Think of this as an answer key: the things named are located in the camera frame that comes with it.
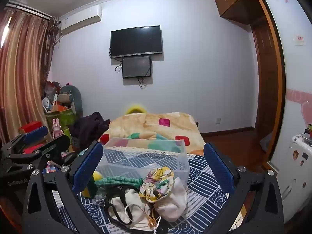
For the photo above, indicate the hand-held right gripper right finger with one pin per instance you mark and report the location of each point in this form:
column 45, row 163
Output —
column 219, row 171

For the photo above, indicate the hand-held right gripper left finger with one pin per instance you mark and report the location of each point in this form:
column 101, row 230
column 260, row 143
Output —
column 85, row 173

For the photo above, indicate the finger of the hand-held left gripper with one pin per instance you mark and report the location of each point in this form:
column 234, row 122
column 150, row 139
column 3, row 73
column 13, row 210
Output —
column 34, row 135
column 57, row 145

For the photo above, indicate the green knitted band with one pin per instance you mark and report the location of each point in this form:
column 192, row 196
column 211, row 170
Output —
column 117, row 180

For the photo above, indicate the clear plastic storage box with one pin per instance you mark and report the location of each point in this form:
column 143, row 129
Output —
column 146, row 160

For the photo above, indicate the floral fabric pouch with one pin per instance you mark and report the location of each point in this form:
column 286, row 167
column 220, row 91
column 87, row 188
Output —
column 156, row 184

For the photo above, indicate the red box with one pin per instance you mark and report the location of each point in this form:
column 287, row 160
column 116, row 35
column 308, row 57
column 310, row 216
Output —
column 30, row 126

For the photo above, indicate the yellow and green plush toy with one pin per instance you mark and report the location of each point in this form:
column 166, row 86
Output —
column 93, row 182

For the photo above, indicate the pink bunny toy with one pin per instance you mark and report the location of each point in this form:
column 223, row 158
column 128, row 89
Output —
column 57, row 128

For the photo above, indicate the checkered colourful cloth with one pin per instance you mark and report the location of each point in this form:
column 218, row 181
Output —
column 52, row 167

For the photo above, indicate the dark purple clothing pile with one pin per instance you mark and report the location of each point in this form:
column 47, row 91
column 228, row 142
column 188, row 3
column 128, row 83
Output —
column 89, row 126

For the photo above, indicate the grey plush toy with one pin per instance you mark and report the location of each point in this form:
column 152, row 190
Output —
column 70, row 96

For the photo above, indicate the striped brown curtain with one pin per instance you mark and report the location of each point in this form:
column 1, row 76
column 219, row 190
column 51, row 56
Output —
column 22, row 78

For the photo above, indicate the yellow blanket with red squares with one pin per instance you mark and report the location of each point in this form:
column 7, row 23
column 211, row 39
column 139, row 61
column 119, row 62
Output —
column 143, row 124

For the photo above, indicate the white small fridge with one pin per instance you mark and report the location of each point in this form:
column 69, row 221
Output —
column 296, row 175

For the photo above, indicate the yellow round object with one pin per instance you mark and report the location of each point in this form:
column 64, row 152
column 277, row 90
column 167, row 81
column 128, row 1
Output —
column 135, row 108

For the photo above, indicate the white sliding wardrobe door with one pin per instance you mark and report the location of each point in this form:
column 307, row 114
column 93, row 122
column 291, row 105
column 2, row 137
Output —
column 296, row 78

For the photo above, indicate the white air conditioner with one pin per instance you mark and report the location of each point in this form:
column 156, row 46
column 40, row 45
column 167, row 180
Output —
column 80, row 20

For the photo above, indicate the red and white door label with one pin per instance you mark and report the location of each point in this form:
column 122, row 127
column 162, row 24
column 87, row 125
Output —
column 300, row 39

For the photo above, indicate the white wall socket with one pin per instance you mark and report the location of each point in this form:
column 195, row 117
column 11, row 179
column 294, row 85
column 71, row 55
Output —
column 218, row 121

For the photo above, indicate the wooden wardrobe frame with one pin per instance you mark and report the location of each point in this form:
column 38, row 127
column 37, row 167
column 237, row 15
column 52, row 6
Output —
column 264, row 78

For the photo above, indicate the small black wall monitor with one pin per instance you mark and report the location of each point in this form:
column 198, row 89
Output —
column 136, row 67

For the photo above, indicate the curtain rail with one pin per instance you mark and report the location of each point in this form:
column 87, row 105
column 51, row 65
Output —
column 31, row 9

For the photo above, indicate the black wall television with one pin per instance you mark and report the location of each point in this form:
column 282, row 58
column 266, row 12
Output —
column 136, row 41

